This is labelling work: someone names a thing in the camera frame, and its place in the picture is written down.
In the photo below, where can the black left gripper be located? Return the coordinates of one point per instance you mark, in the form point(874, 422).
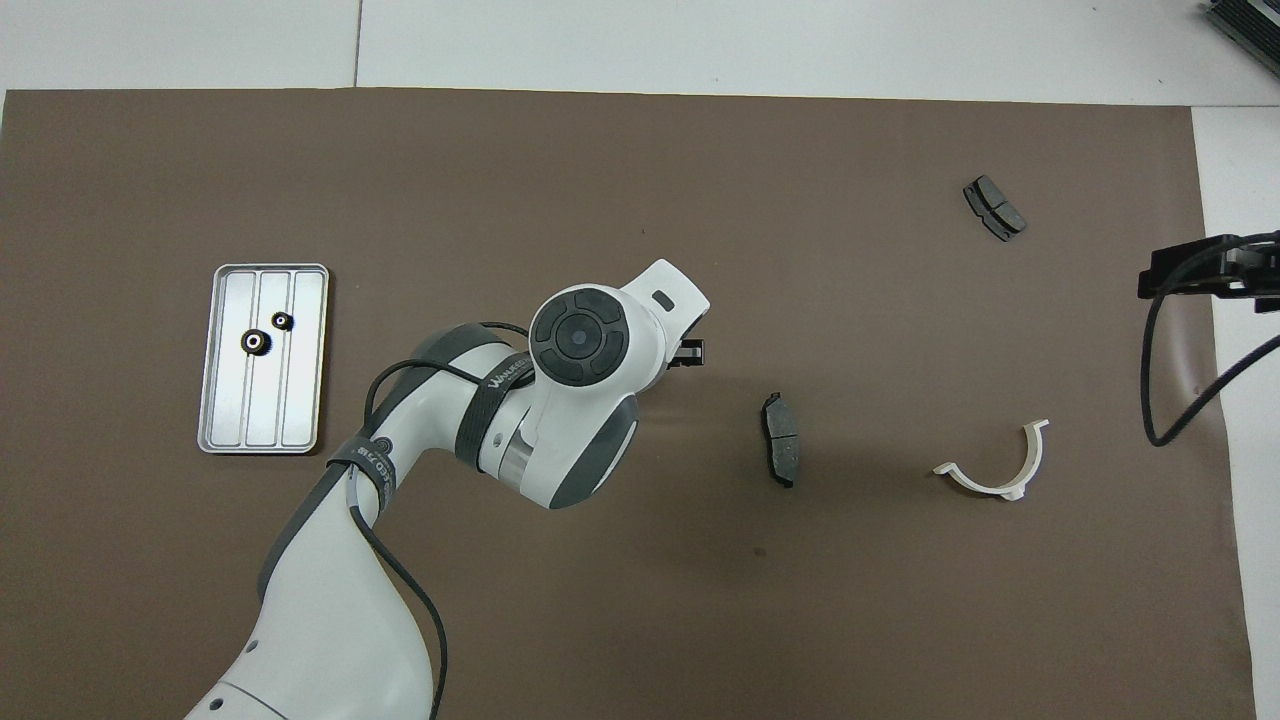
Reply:
point(690, 353)

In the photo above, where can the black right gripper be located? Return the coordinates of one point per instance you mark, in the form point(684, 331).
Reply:
point(1245, 270)

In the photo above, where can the small black bearing gear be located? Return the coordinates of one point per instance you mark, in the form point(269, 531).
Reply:
point(283, 320)

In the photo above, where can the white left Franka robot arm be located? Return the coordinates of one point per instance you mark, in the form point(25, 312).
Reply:
point(330, 620)

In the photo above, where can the silver metal tray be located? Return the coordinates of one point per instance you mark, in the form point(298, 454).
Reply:
point(300, 400)

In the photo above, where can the dark grey brake pad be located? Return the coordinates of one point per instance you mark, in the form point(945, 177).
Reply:
point(995, 208)
point(782, 440)

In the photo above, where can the black ribbed device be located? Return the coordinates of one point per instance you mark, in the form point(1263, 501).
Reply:
point(1250, 25)

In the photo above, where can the brown table mat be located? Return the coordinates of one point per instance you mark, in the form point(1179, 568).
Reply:
point(700, 620)

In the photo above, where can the white semicircular plastic bracket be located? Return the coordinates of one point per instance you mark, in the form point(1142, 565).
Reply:
point(1000, 489)

